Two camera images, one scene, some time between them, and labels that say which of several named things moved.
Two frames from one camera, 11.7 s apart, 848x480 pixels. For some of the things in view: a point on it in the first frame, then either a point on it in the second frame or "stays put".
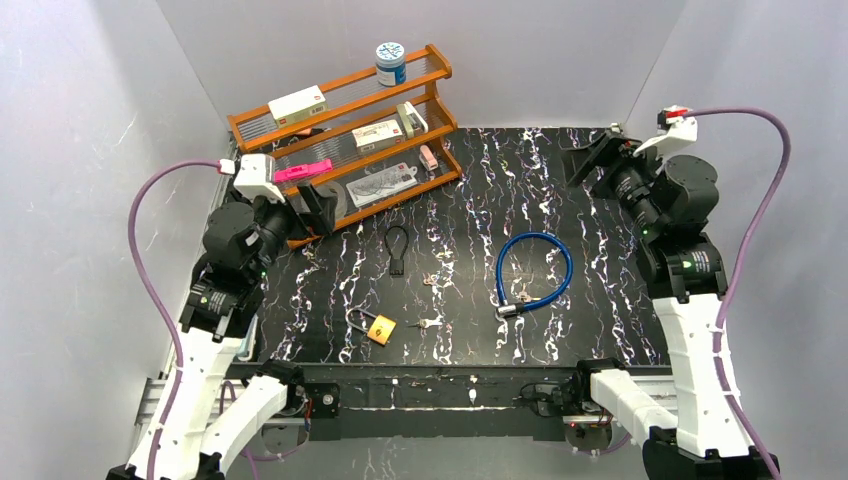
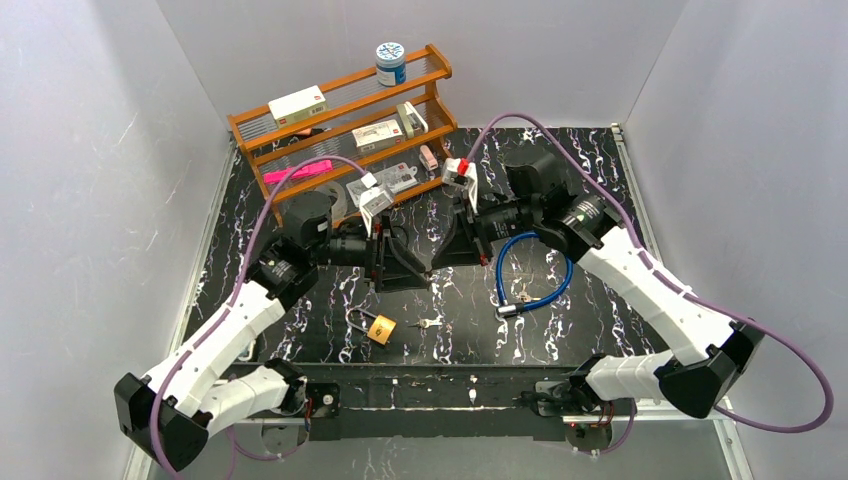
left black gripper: [300, 211] -> [381, 258]
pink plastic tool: [303, 170] stays put
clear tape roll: [330, 188] stays put
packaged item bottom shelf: [381, 184] stays put
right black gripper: [610, 161] -> [474, 234]
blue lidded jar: [390, 64] stays put
